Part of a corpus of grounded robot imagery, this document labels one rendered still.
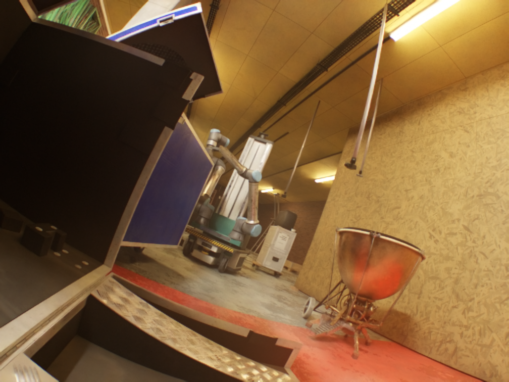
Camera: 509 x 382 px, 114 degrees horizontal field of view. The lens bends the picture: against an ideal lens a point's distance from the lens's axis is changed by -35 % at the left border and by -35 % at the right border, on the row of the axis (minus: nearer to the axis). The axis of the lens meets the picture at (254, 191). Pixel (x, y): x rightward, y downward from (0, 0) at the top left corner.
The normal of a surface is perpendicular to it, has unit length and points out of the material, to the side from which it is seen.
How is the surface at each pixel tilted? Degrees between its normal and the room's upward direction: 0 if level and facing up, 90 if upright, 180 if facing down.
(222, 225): 90
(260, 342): 90
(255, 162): 90
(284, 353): 90
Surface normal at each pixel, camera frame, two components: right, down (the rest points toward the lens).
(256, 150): -0.15, -0.26
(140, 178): 0.26, -0.09
